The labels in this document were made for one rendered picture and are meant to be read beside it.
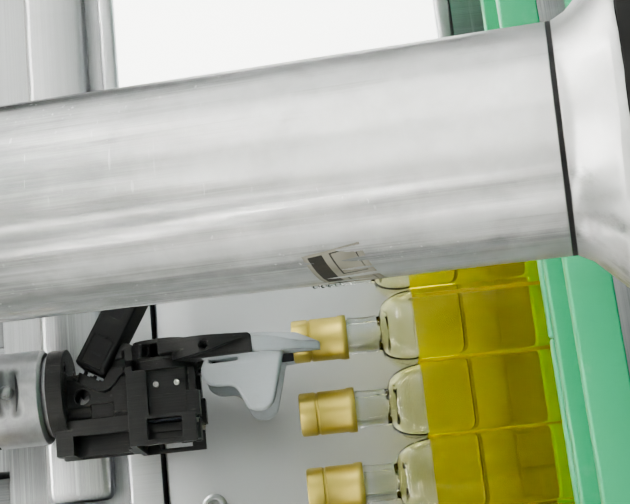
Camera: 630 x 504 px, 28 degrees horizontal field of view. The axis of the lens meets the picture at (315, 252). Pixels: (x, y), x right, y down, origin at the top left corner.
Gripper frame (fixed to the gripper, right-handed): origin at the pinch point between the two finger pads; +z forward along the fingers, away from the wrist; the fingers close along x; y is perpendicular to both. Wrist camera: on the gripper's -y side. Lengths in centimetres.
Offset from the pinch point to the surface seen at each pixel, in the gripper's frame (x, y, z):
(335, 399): 1.4, 5.0, 2.1
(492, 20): -3.3, -27.5, 19.6
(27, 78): -13.7, -31.4, -23.9
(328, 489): 1.5, 11.8, 0.8
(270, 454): -12.9, 7.1, -4.0
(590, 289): 13.6, 1.1, 20.3
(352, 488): 1.5, 11.9, 2.6
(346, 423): 1.1, 6.9, 2.7
